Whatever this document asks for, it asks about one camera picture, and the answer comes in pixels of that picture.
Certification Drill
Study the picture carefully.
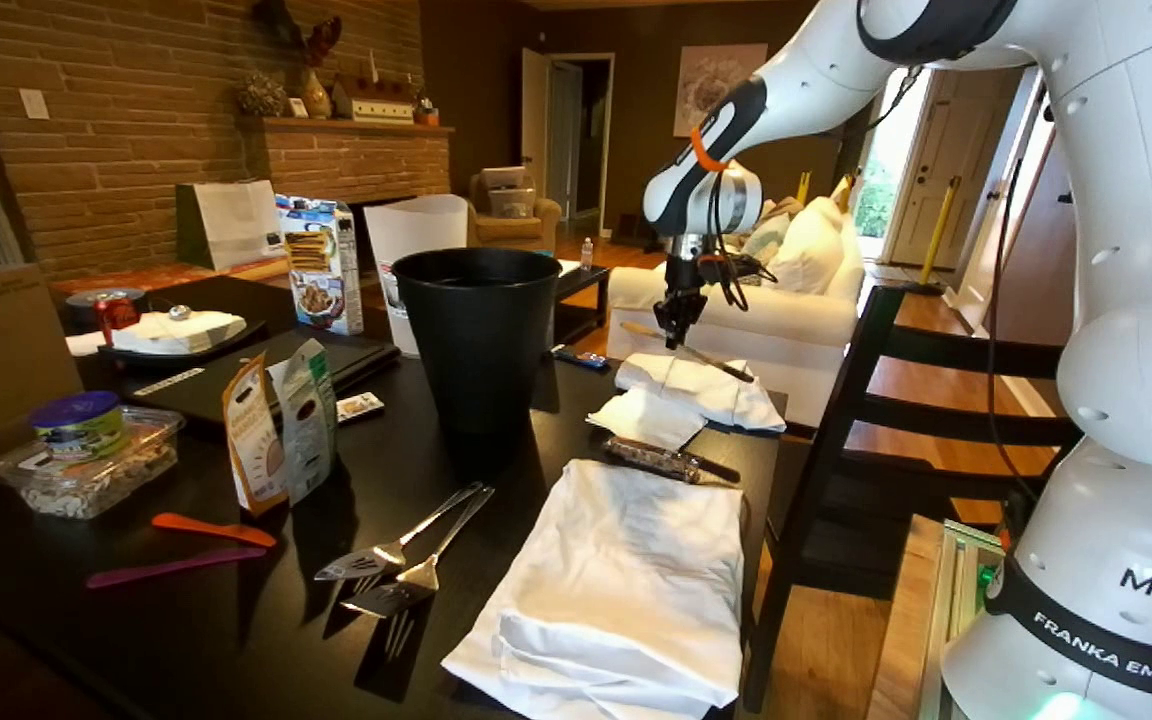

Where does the large white folded cloth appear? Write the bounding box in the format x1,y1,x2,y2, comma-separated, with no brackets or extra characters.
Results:
442,455,749,720

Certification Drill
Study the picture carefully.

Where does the white paper bag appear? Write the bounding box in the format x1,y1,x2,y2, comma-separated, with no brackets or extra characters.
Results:
188,174,288,273

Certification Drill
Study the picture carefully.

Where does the white paper towel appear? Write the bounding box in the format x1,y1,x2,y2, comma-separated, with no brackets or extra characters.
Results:
586,380,713,455

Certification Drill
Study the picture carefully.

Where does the vase with dried flowers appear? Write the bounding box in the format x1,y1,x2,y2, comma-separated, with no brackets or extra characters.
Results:
252,0,350,124

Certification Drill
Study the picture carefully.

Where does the white translucent bin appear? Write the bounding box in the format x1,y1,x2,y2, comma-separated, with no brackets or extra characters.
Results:
359,193,476,359

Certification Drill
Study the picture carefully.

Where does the framed wall picture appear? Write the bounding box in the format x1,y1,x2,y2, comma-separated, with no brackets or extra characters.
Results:
674,41,772,136

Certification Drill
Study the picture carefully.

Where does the yellow stick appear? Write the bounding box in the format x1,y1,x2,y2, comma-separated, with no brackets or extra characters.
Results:
918,174,960,288

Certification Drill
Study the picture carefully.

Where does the clear plastic food container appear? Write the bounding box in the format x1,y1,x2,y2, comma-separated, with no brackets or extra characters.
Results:
0,403,188,523

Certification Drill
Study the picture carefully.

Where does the brown and white pouch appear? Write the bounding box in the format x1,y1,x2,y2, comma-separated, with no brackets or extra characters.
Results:
222,351,288,520

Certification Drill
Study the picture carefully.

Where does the small blue packet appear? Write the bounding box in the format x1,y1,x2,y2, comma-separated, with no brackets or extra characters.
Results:
549,340,615,375

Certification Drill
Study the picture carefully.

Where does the white plastic utensil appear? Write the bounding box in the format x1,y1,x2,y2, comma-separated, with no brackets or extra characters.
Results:
129,365,210,403

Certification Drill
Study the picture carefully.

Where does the black flat tray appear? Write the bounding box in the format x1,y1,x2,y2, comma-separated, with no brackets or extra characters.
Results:
131,327,404,428

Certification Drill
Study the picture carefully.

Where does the blue white cereal box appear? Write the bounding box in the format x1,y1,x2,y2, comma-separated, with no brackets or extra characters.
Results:
273,193,370,340

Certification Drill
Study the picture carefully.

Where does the black wooden chair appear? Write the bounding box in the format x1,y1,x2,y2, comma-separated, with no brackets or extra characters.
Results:
749,282,1088,694

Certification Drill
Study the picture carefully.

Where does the metal serving fork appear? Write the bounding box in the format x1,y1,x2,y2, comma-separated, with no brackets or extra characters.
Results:
313,480,490,588

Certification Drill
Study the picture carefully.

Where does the orange plastic knife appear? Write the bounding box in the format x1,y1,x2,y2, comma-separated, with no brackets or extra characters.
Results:
149,507,286,552

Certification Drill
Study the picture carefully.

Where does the small white card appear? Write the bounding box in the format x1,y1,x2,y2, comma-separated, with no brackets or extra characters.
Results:
331,387,389,428

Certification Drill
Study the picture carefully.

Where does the green and white pouch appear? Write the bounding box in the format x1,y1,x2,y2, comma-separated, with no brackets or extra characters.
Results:
268,335,346,507

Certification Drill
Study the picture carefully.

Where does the black coffee table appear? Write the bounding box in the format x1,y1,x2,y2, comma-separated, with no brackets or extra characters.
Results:
552,255,614,351

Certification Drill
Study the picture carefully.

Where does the brown snack bar wrapper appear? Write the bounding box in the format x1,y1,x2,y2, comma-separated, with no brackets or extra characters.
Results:
602,432,710,485

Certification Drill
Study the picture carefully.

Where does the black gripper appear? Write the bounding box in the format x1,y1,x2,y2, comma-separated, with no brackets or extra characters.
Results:
653,234,717,349

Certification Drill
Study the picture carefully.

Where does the small white folded cloth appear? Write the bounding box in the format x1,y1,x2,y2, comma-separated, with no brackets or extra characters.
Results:
614,349,793,435

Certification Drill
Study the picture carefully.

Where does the black plastic bucket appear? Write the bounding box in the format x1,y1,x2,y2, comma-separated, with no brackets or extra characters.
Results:
391,242,568,449

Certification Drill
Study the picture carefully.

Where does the light wooden crate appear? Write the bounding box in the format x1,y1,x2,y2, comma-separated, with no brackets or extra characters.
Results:
866,511,1013,720

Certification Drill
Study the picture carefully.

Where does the white sofa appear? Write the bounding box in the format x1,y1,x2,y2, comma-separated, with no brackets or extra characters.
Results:
605,195,867,432

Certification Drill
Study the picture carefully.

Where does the purple plastic knife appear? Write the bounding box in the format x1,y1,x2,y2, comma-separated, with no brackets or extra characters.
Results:
84,544,273,594

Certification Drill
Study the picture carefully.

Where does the white takeout box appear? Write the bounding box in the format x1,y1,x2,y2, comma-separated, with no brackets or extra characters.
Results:
107,303,252,359

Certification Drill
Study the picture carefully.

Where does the white sofa pillow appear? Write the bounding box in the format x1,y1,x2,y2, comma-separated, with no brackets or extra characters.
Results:
770,195,852,298

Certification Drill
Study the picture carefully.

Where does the wooden spoon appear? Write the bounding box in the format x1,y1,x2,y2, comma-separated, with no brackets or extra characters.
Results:
628,335,761,387

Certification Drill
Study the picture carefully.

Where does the tan armchair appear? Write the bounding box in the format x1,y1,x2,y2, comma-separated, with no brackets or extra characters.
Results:
468,161,568,255

